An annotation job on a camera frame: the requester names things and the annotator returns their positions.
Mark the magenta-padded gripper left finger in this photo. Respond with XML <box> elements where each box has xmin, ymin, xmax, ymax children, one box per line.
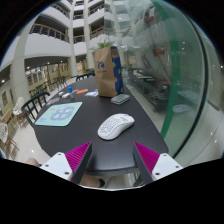
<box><xmin>39</xmin><ymin>141</ymin><xmax>94</xmax><ymax>185</ymax></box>

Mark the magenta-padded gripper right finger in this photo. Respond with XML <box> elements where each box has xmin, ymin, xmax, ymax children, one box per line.
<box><xmin>132</xmin><ymin>142</ymin><xmax>184</xmax><ymax>186</ymax></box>

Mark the white perforated computer mouse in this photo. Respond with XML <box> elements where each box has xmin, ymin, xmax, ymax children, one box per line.
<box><xmin>97</xmin><ymin>113</ymin><xmax>136</xmax><ymax>141</ymax></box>

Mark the teal printed mouse pad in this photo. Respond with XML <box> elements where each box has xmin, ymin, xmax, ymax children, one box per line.
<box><xmin>34</xmin><ymin>101</ymin><xmax>84</xmax><ymax>128</ymax></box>

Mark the black spindle-back chair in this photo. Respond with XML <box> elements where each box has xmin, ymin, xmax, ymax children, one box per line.
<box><xmin>20</xmin><ymin>91</ymin><xmax>51</xmax><ymax>127</ymax></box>

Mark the small clear plastic packet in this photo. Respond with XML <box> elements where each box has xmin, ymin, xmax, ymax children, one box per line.
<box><xmin>45</xmin><ymin>97</ymin><xmax>61</xmax><ymax>107</ymax></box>

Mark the white lattice chair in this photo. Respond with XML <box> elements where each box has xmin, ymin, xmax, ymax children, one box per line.
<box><xmin>11</xmin><ymin>96</ymin><xmax>26</xmax><ymax>118</ymax></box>

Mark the small blue-capped bottle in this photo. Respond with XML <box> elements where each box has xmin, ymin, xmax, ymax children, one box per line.
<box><xmin>67</xmin><ymin>86</ymin><xmax>75</xmax><ymax>100</ymax></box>

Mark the clear plastic bag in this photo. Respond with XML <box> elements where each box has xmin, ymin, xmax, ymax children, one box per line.
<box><xmin>84</xmin><ymin>90</ymin><xmax>99</xmax><ymax>98</ymax></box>

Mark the group of dark chairs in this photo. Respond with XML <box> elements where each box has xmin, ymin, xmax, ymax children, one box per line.
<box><xmin>28</xmin><ymin>75</ymin><xmax>69</xmax><ymax>98</ymax></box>

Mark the grey flat case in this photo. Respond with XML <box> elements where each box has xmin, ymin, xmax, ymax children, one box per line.
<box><xmin>110</xmin><ymin>93</ymin><xmax>131</xmax><ymax>106</ymax></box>

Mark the black curved-back chair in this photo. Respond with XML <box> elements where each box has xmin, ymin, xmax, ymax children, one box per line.
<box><xmin>75</xmin><ymin>72</ymin><xmax>96</xmax><ymax>82</ymax></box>

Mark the brown paper bag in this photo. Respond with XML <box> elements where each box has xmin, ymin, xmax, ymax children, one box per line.
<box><xmin>93</xmin><ymin>45</ymin><xmax>125</xmax><ymax>99</ymax></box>

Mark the large white cylindrical exhibit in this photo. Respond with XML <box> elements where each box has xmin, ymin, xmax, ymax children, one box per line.
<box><xmin>123</xmin><ymin>6</ymin><xmax>175</xmax><ymax>101</ymax></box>

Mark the green potted plant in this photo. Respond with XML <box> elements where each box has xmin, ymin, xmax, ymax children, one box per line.
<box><xmin>96</xmin><ymin>38</ymin><xmax>116</xmax><ymax>50</ymax></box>

